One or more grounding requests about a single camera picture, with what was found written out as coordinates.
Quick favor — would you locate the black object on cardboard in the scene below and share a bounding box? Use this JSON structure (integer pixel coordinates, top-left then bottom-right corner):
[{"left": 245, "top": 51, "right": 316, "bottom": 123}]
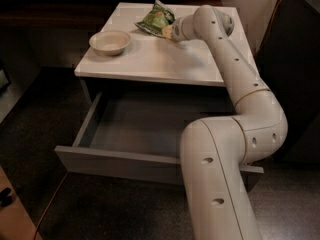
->
[{"left": 0, "top": 187, "right": 12, "bottom": 207}]

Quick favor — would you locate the grey top drawer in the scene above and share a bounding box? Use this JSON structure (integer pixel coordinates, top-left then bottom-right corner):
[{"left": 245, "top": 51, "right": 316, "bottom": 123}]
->
[{"left": 54, "top": 90, "right": 265, "bottom": 186}]

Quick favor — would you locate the white ceramic bowl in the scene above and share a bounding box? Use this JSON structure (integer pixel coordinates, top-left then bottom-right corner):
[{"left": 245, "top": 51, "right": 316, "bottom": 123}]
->
[{"left": 89, "top": 30, "right": 131, "bottom": 56}]

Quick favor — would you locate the brown cardboard box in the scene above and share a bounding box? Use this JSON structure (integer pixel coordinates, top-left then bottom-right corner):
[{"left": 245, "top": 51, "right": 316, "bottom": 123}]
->
[{"left": 0, "top": 166, "right": 42, "bottom": 240}]

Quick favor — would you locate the dark wooden shelf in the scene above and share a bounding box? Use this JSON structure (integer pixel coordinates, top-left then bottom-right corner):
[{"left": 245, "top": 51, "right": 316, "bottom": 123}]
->
[{"left": 0, "top": 0, "right": 224, "bottom": 32}]

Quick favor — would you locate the grey drawer cabinet white top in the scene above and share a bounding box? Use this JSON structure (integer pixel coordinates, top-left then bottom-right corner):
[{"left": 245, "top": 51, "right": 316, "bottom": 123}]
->
[{"left": 73, "top": 2, "right": 259, "bottom": 185}]

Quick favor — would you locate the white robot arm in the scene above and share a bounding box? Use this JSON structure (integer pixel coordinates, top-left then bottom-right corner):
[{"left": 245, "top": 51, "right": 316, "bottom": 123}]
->
[{"left": 162, "top": 5, "right": 288, "bottom": 240}]

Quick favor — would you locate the orange power cable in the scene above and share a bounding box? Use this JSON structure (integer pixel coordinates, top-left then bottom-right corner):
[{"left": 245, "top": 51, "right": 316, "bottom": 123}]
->
[{"left": 32, "top": 0, "right": 320, "bottom": 240}]

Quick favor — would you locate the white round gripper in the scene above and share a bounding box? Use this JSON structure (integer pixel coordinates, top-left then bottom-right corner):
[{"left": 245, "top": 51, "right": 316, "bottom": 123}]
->
[{"left": 162, "top": 15, "right": 197, "bottom": 41}]

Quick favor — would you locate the green jalapeno chip bag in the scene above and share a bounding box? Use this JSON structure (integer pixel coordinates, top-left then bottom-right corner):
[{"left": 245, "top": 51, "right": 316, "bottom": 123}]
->
[{"left": 135, "top": 0, "right": 175, "bottom": 38}]

